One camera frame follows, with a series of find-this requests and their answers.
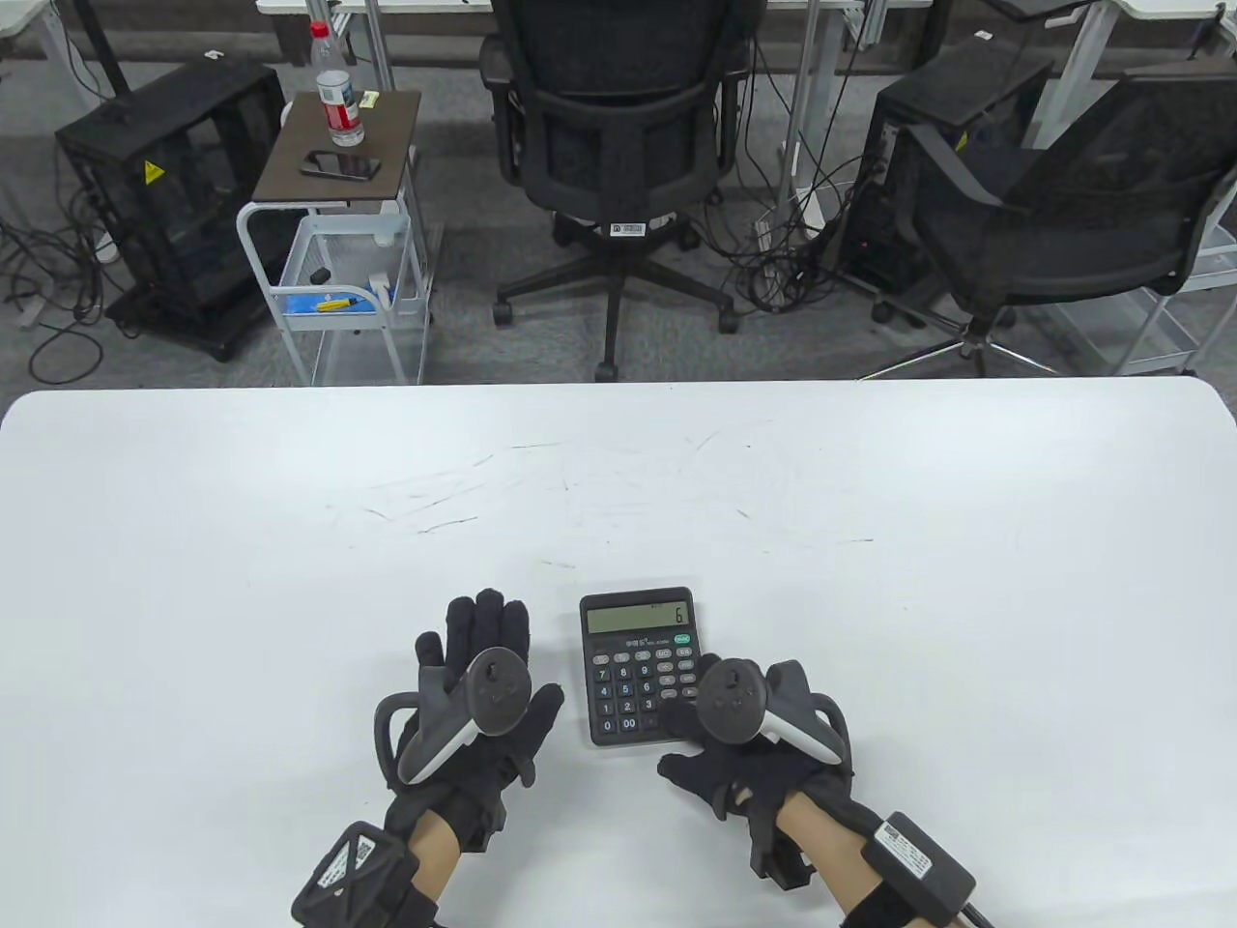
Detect person's right hand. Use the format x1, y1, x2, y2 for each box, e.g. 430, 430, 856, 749
657, 653, 855, 888

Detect person's left hand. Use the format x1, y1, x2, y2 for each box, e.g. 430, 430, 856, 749
375, 590, 565, 854

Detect person's right forearm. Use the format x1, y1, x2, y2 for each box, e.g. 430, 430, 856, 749
776, 786, 873, 915

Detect person's left forearm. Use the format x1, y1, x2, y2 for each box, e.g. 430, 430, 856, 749
406, 809, 461, 902

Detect grey controller on left glove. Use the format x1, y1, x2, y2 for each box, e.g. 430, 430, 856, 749
375, 646, 535, 789

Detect grey controller on glove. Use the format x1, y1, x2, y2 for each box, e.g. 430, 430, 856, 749
375, 646, 535, 789
697, 657, 852, 769

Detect grey controller on right glove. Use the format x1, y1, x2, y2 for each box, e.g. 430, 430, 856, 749
697, 657, 852, 769

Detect black desk calculator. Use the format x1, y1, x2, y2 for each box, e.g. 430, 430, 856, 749
579, 586, 704, 748

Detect white cart with brown top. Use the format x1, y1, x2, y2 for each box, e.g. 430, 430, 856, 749
236, 89, 434, 388

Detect black smartphone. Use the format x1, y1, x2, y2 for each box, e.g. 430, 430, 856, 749
299, 149, 384, 183

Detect white power strip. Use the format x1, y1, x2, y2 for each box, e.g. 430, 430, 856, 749
753, 187, 824, 283

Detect black mesh office chair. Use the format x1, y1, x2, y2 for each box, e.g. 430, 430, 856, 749
479, 0, 766, 384

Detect black computer case yellow sticker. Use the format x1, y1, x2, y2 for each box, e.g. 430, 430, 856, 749
54, 60, 292, 364

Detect clear bottle with red cap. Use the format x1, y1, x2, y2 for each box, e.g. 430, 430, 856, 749
310, 21, 367, 149

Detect black office chair chrome base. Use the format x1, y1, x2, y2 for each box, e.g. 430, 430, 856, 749
854, 70, 1237, 380

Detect black computer tower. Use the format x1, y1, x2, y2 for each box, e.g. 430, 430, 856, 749
849, 37, 1056, 303

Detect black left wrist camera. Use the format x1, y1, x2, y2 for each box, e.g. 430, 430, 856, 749
291, 821, 415, 928

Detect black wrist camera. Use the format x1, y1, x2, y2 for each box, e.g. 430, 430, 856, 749
291, 821, 415, 928
859, 811, 978, 920

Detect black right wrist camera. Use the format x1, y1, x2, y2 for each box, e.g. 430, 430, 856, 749
859, 811, 978, 920

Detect bundle of black cables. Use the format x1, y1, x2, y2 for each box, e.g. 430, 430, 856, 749
698, 39, 876, 315

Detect black floor cables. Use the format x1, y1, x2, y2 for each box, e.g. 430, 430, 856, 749
0, 179, 131, 386

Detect white wire rack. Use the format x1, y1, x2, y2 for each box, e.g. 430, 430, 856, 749
1109, 246, 1237, 378

